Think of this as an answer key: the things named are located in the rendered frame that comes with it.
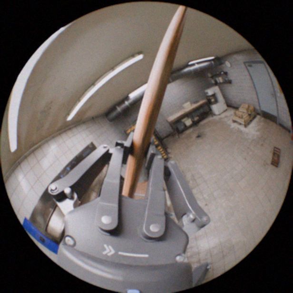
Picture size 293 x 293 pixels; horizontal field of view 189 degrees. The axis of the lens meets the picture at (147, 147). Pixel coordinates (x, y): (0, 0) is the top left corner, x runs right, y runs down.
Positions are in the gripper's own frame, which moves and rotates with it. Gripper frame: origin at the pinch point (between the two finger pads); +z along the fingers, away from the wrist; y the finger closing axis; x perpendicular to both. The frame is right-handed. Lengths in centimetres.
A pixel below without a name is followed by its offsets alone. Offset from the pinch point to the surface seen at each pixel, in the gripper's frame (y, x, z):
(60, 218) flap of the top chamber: -67, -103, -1
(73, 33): -46, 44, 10
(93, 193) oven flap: -48, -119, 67
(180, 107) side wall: 160, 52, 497
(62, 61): -58, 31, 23
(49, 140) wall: -125, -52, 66
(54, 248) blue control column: -62, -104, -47
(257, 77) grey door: 292, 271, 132
